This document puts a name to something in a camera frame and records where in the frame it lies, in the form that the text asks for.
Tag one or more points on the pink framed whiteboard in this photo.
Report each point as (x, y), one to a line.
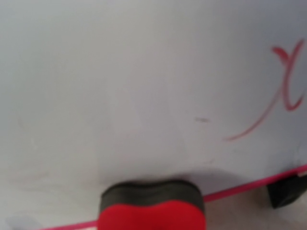
(98, 92)

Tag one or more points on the red black whiteboard eraser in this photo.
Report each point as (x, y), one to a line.
(166, 205)

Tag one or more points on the wire whiteboard easel stand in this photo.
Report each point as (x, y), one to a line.
(286, 191)

